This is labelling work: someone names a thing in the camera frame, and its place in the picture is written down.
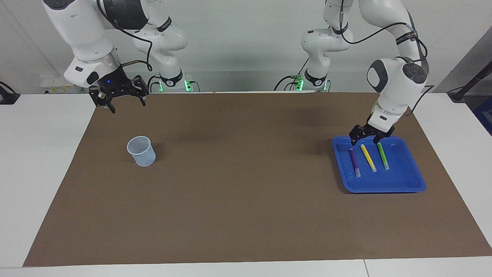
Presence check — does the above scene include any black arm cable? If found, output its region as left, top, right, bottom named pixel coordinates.
left=338, top=0, right=435, bottom=117
left=96, top=0, right=154, bottom=72

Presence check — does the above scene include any green pen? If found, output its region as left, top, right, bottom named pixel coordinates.
left=377, top=142, right=390, bottom=171

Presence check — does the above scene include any black stand pole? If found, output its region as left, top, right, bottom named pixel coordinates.
left=447, top=62, right=492, bottom=103

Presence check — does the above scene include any black left base cable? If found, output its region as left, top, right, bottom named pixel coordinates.
left=274, top=58, right=310, bottom=92

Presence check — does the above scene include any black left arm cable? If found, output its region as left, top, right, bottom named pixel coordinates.
left=338, top=0, right=435, bottom=117

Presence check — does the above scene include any purple pen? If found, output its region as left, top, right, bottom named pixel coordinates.
left=349, top=148, right=362, bottom=178

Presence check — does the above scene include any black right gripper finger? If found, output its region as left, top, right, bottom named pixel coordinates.
left=132, top=75, right=150, bottom=107
left=89, top=85, right=116, bottom=114

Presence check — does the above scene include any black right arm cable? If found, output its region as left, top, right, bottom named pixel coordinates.
left=96, top=0, right=154, bottom=72

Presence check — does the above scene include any blue plastic tray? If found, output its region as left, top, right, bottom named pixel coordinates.
left=331, top=135, right=426, bottom=194

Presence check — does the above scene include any white power strip box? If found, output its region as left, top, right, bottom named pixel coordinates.
left=40, top=75, right=83, bottom=95

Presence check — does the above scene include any black table clamp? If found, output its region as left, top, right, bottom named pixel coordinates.
left=0, top=81, right=20, bottom=105

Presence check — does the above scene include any yellow pen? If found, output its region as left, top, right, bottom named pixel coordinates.
left=360, top=144, right=377, bottom=173

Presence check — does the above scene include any brown table mat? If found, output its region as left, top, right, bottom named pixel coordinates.
left=23, top=92, right=492, bottom=267

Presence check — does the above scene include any blue crate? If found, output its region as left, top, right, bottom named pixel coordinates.
left=473, top=96, right=492, bottom=136

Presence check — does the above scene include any black base cable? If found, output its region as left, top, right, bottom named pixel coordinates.
left=274, top=58, right=310, bottom=92
left=147, top=75, right=163, bottom=93

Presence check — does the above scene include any pale blue mesh cup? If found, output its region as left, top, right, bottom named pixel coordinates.
left=126, top=135, right=157, bottom=167

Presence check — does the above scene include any black right base cable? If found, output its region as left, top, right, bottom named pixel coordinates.
left=147, top=75, right=163, bottom=93

